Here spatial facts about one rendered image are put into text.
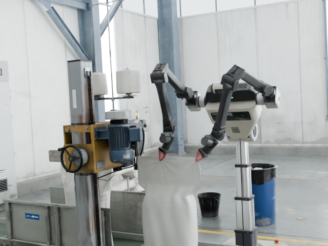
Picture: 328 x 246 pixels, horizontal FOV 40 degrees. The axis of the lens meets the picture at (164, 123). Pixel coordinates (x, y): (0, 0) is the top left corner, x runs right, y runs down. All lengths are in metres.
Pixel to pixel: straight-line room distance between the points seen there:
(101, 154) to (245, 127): 1.09
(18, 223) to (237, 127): 1.89
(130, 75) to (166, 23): 9.11
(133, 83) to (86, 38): 6.40
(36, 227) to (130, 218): 0.74
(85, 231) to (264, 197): 2.64
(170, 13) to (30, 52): 4.84
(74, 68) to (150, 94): 8.49
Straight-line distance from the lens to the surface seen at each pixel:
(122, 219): 3.86
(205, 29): 11.84
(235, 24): 11.55
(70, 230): 3.52
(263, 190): 5.21
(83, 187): 3.04
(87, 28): 9.37
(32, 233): 3.80
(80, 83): 2.97
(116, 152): 2.90
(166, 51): 12.00
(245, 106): 3.27
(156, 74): 3.00
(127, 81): 3.00
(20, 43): 8.17
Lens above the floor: 1.48
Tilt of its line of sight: 3 degrees down
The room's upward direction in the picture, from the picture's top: 3 degrees counter-clockwise
